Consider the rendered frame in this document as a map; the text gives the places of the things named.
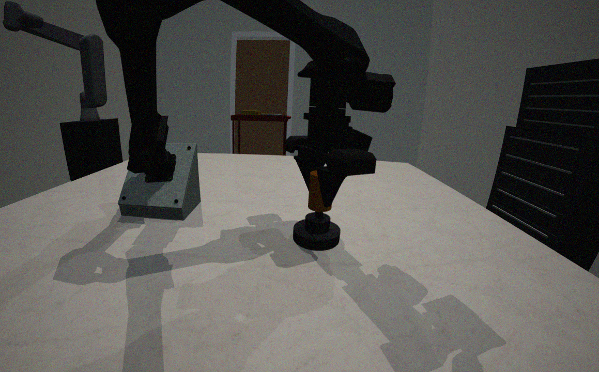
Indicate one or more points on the orange tapered knob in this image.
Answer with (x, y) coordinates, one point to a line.
(315, 199)

